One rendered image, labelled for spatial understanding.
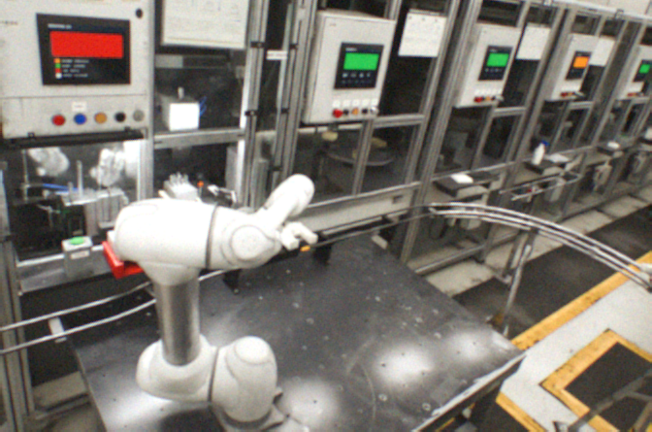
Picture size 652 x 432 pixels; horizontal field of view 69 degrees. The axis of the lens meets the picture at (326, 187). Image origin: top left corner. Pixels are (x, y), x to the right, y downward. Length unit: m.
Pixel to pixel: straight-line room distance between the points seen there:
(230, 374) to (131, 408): 0.37
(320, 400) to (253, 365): 0.37
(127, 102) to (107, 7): 0.30
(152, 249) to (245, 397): 0.64
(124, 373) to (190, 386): 0.37
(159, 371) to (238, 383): 0.22
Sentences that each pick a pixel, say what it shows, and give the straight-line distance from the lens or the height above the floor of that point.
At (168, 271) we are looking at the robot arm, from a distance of 1.02.
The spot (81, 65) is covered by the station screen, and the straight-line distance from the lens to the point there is 1.62.
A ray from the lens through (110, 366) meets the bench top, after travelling 1.81.
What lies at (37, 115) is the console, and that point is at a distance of 1.66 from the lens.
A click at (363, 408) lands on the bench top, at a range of 1.74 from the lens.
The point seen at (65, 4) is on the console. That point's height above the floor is 1.76.
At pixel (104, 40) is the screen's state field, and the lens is 1.62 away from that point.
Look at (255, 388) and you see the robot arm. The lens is 1.46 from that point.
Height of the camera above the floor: 1.97
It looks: 25 degrees down
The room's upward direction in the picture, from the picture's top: 10 degrees clockwise
